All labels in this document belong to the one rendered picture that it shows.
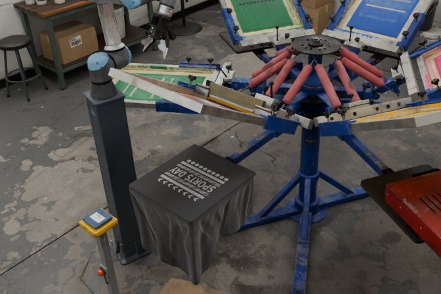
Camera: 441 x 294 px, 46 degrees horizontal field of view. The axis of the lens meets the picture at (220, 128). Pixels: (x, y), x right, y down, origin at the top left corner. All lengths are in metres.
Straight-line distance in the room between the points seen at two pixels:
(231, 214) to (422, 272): 1.46
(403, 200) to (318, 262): 1.33
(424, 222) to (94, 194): 2.72
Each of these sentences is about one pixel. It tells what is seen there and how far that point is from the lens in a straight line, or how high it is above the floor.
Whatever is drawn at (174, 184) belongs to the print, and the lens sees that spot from 2.62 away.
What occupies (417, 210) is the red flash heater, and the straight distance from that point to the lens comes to 2.29.
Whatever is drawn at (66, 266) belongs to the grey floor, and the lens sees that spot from 3.70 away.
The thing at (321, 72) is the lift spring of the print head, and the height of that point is 1.23.
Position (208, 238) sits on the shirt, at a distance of 2.57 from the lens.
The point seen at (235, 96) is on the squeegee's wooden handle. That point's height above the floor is 1.28.
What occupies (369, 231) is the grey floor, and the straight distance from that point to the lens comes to 3.80.
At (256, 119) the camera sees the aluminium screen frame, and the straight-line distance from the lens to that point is 2.36.
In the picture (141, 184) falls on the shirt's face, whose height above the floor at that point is 0.95.
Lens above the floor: 2.53
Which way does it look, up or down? 31 degrees down
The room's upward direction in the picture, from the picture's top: 3 degrees counter-clockwise
